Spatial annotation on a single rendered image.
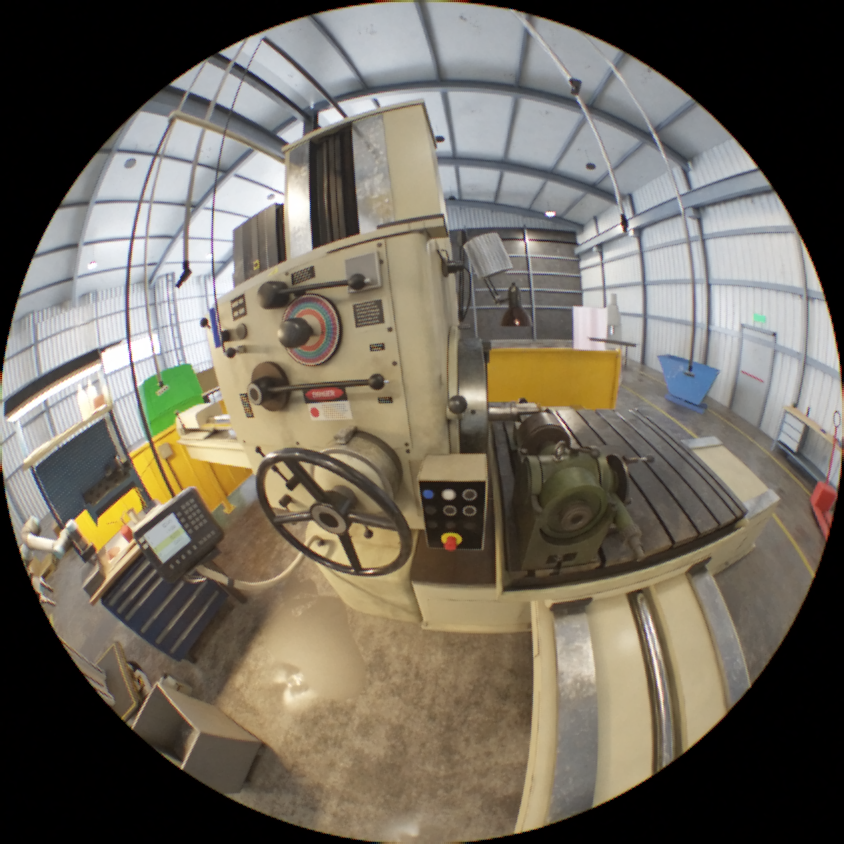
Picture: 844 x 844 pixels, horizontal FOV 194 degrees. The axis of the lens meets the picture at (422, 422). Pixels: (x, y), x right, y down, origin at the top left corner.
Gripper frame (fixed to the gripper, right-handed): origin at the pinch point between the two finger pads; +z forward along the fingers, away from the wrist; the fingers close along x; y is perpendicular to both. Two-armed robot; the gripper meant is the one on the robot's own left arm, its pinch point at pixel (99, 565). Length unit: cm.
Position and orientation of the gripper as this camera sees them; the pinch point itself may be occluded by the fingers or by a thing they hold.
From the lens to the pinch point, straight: 205.2
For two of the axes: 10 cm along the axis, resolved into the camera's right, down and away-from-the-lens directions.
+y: 9.7, -0.1, -2.5
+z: 1.1, 9.1, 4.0
